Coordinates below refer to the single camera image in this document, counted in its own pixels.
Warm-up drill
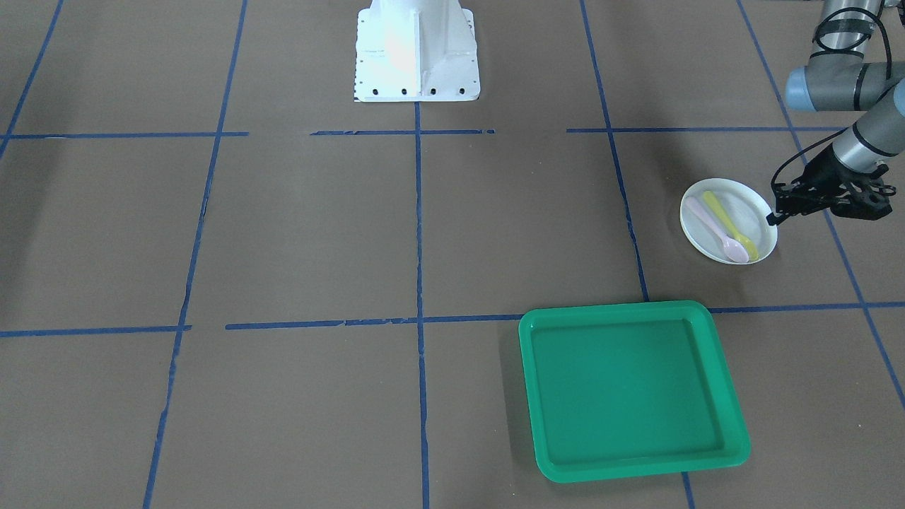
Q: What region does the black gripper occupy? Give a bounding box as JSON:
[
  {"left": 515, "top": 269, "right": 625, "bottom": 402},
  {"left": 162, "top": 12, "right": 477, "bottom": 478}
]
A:
[{"left": 766, "top": 148, "right": 864, "bottom": 226}]

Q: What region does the yellow plastic spoon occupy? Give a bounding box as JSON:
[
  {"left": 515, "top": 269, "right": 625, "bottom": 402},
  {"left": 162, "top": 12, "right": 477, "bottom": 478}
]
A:
[{"left": 702, "top": 190, "right": 759, "bottom": 263}]

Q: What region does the white round plate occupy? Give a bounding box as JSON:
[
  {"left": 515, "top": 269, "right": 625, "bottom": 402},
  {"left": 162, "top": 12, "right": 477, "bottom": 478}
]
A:
[{"left": 679, "top": 178, "right": 778, "bottom": 265}]

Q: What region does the pink plastic spoon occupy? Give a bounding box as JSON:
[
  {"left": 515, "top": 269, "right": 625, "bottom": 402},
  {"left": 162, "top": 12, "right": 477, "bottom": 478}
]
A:
[{"left": 686, "top": 197, "right": 749, "bottom": 264}]

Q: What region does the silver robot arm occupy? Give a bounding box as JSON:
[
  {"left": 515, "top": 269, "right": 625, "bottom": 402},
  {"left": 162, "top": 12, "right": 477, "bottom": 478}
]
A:
[{"left": 766, "top": 1, "right": 904, "bottom": 226}]

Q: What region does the green plastic tray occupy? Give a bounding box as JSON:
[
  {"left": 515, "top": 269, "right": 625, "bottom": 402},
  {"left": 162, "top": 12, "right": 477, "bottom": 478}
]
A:
[{"left": 518, "top": 300, "right": 751, "bottom": 484}]

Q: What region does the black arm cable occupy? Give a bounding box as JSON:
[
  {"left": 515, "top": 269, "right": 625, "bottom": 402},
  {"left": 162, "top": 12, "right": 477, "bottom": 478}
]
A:
[{"left": 770, "top": 7, "right": 893, "bottom": 195}]

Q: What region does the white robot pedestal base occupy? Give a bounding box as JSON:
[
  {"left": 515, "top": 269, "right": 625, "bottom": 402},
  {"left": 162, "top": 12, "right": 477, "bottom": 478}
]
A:
[{"left": 353, "top": 1, "right": 481, "bottom": 103}]

